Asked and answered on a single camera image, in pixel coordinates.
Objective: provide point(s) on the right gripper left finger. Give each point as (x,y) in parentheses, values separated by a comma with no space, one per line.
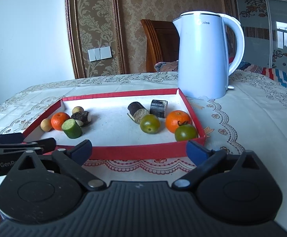
(70,163)

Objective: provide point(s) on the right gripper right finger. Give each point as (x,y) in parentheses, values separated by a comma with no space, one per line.
(206,162)

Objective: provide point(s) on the green cherry tomato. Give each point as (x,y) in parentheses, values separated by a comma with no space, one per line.
(185,132)

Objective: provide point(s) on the green cucumber piece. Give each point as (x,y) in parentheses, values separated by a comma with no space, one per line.
(71,128)

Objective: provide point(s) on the orange mandarin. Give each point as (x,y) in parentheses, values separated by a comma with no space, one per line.
(58,119)
(175,119)

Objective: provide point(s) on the red shallow cardboard tray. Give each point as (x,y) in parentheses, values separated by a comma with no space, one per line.
(113,134)

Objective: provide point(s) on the white embroidered tablecloth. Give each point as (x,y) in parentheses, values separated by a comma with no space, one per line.
(251,116)

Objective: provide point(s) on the white electric kettle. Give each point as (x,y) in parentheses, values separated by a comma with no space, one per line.
(203,64)

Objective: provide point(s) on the pink patterned pillow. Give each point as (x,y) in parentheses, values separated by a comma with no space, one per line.
(166,66)

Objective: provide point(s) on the colourful striped bedding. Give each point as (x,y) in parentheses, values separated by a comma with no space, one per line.
(273,73)

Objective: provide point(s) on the sliding door wardrobe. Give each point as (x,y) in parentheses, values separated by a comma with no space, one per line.
(264,24)

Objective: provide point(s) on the white wall switch panel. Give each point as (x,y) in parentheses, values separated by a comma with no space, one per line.
(102,53)

